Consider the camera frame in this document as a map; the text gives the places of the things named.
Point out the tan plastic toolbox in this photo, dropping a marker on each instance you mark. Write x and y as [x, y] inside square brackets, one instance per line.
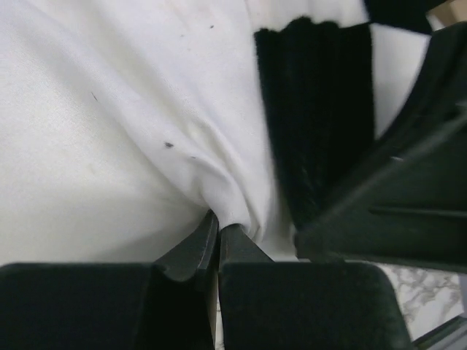
[440, 14]

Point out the black and white checkered pillowcase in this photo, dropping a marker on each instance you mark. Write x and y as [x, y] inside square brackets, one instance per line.
[333, 76]

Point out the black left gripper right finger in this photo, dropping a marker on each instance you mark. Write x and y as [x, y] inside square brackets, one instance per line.
[304, 305]

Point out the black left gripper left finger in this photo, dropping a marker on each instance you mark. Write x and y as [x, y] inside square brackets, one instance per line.
[166, 304]

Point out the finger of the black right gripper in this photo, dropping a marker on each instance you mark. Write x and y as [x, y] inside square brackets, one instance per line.
[405, 204]

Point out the black front mounting rail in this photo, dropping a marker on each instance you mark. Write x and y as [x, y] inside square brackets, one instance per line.
[450, 335]

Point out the white pillow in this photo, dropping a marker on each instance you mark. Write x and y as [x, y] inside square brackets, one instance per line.
[124, 122]

